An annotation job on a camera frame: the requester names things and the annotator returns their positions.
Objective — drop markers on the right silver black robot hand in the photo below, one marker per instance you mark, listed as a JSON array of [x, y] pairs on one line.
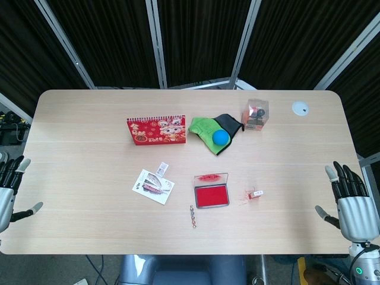
[[356, 213]]

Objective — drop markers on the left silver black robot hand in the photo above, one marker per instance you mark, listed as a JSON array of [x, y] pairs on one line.
[[6, 202]]

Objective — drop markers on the small red white stamp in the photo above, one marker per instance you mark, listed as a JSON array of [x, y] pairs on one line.
[[256, 194]]

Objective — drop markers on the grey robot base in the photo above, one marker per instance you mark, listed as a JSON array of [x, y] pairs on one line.
[[181, 270]]

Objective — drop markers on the red desk calendar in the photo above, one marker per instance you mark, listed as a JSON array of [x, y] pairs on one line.
[[157, 130]]

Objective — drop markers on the metal table leg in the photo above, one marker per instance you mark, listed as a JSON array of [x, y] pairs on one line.
[[263, 270]]

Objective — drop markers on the black fabric partition panel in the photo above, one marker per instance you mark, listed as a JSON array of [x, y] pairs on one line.
[[202, 38], [297, 41], [362, 98], [23, 50], [104, 41]]

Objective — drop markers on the clear plastic toy box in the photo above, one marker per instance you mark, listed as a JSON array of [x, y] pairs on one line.
[[256, 114]]

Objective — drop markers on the red ink pad case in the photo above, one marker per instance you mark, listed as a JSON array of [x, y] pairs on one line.
[[211, 193]]

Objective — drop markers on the illustrated white postcard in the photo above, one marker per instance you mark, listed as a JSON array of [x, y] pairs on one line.
[[153, 186]]

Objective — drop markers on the blue ball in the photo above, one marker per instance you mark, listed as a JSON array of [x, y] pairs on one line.
[[221, 138]]

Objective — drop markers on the black cloth pouch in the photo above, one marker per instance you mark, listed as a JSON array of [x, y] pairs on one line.
[[230, 123]]

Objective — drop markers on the small white barcode tag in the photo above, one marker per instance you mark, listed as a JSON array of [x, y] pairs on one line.
[[161, 168]]

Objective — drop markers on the green microfibre cloth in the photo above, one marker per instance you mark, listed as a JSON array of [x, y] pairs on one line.
[[203, 133]]

